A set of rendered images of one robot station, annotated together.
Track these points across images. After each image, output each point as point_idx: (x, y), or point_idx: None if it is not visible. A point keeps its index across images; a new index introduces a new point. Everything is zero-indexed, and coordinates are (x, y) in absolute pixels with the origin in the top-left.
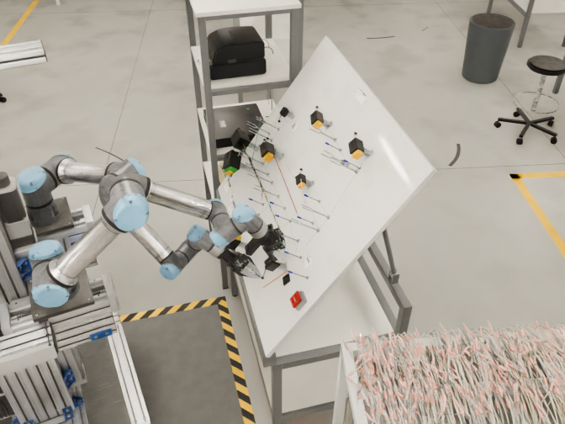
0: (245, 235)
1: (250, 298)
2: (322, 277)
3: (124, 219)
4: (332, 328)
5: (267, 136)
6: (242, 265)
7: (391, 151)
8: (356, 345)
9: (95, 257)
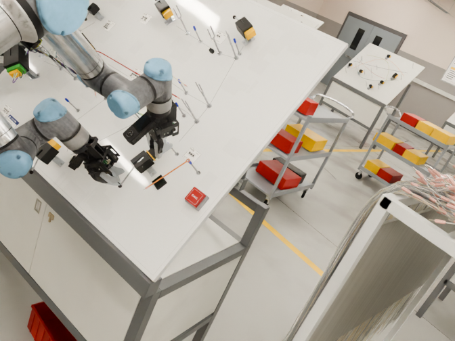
0: None
1: (92, 219)
2: (225, 166)
3: (59, 1)
4: (186, 245)
5: None
6: (110, 163)
7: (280, 34)
8: (394, 195)
9: None
